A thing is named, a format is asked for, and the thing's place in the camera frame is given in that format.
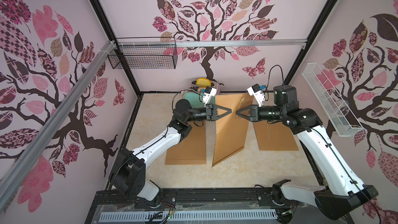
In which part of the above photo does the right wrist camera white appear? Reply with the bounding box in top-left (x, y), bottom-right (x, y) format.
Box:
top-left (247, 84), bottom-right (265, 107)

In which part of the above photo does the aluminium rail left wall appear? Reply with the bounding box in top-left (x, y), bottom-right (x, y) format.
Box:
top-left (1, 40), bottom-right (116, 211)

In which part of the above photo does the aluminium rail back wall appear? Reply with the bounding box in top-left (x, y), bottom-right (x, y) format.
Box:
top-left (119, 39), bottom-right (307, 48)

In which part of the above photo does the white wire shelf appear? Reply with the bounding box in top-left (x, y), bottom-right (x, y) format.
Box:
top-left (302, 62), bottom-right (364, 137)

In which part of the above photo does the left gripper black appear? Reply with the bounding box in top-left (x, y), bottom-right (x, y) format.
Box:
top-left (183, 103), bottom-right (230, 122)

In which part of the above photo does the brown file bag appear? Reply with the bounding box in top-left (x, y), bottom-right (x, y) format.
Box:
top-left (165, 124), bottom-right (206, 166)
top-left (212, 93), bottom-right (254, 166)
top-left (254, 121), bottom-right (299, 151)

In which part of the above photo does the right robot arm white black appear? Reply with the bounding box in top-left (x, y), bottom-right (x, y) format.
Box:
top-left (236, 84), bottom-right (378, 220)

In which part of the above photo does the mint green toaster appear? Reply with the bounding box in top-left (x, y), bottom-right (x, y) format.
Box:
top-left (183, 80), bottom-right (204, 107)

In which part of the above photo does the black wire basket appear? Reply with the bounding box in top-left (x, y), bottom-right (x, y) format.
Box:
top-left (108, 36), bottom-right (178, 69)

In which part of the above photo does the aluminium rail wall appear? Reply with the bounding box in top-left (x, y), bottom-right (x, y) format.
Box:
top-left (1, 40), bottom-right (116, 211)
top-left (119, 39), bottom-right (307, 48)

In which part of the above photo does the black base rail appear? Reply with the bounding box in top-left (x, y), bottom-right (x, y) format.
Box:
top-left (84, 186), bottom-right (333, 224)

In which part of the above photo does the white slotted cable duct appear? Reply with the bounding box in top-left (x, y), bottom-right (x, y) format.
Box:
top-left (97, 209), bottom-right (277, 224)

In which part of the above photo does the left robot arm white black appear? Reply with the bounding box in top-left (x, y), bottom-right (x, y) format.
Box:
top-left (109, 99), bottom-right (232, 205)

